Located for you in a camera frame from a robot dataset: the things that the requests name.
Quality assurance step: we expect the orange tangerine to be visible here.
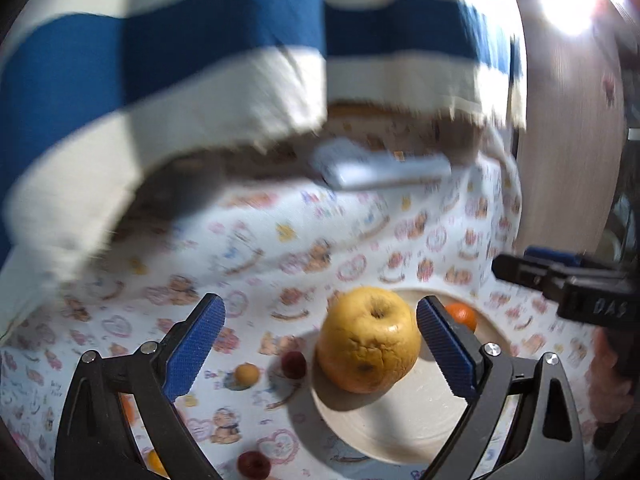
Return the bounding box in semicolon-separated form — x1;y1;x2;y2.
444;303;478;333

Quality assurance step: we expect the white flat device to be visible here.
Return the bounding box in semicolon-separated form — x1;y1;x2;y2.
309;140;453;192

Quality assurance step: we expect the small dark red fruit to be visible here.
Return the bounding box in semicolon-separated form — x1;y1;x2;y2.
281;351;308;380
237;451;272;480

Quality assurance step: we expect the large blue white striped pillow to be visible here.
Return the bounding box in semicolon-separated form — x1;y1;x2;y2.
0;0;328;281

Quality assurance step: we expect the beige round plate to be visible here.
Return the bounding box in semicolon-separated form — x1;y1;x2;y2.
310;287;526;466

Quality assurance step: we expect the light wooden board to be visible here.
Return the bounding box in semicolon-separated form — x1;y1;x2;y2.
500;0;628;281

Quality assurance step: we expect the bear print bed sheet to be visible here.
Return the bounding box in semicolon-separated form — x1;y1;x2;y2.
0;125;601;480

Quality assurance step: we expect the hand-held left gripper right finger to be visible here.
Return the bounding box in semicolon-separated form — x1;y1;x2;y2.
416;295;586;480

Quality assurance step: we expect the small yellow orange fruit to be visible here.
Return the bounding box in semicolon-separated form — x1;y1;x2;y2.
146;450;170;479

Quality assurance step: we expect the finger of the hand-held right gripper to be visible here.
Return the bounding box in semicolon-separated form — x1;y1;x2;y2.
524;245;586;269
492;254;568;306

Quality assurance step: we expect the small tan round fruit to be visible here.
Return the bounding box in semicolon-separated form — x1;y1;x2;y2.
234;363;261;389

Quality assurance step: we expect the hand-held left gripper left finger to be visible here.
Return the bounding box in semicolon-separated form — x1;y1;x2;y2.
54;293;226;480

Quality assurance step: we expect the large yellow apple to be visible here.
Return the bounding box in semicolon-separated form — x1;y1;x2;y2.
316;287;422;394

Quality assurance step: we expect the person's right hand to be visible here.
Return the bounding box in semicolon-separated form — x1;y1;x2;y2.
591;329;632;428

